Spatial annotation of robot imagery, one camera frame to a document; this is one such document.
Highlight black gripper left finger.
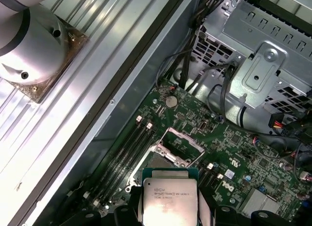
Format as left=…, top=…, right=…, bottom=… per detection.
left=79, top=185, right=143, bottom=226

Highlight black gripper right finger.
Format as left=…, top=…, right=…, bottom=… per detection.
left=198, top=186, right=277, bottom=226

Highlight silver-topped CPU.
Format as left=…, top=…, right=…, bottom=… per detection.
left=141, top=166, right=199, bottom=226

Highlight metal socket cover frame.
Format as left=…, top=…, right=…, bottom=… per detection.
left=156, top=127, right=206, bottom=162

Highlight black RAM slot white clips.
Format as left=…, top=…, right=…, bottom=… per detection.
left=198, top=162, right=213, bottom=187
left=94, top=115, right=144, bottom=208
left=212, top=172, right=223, bottom=187
left=103, top=122, right=154, bottom=211

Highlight silver chipset heatsink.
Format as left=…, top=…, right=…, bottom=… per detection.
left=240, top=186, right=281, bottom=218

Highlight green motherboard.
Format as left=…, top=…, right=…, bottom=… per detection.
left=80, top=77, right=312, bottom=226

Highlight silver coin battery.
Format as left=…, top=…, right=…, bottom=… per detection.
left=165, top=95, right=178, bottom=108

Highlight black PC case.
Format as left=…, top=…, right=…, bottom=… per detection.
left=9, top=0, right=312, bottom=226

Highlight silver metal drive cage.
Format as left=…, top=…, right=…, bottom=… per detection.
left=192, top=0, right=312, bottom=114

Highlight thick dark cable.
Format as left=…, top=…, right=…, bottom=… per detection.
left=237, top=103, right=312, bottom=158

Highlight black plug coloured wires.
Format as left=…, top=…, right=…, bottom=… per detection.
left=269, top=112, right=293, bottom=130

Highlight black SATA cable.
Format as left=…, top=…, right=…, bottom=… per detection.
left=219, top=61, right=241, bottom=119

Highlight thin black fan wire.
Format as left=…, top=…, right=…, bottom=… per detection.
left=155, top=48, right=195, bottom=90

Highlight braided black cable bundle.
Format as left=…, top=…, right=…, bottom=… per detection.
left=179, top=0, right=208, bottom=90

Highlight square brown base plate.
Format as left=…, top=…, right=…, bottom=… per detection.
left=4, top=16, right=90, bottom=104

